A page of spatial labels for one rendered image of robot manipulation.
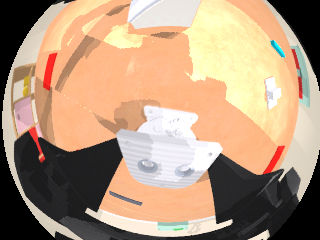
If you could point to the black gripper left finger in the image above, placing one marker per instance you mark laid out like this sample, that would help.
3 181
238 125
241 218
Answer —
88 170

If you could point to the cyan rectangular bar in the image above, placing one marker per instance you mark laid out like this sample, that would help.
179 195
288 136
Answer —
277 48

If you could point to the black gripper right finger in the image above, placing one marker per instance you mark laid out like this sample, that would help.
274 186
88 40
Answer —
234 187

